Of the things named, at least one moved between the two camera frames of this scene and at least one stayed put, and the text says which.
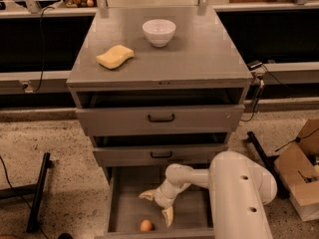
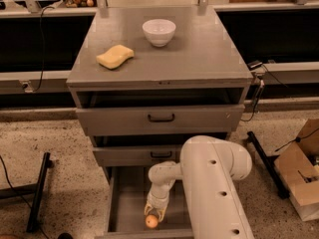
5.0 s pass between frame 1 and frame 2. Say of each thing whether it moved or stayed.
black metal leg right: stayed
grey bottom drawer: stayed
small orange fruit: moved
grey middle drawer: stayed
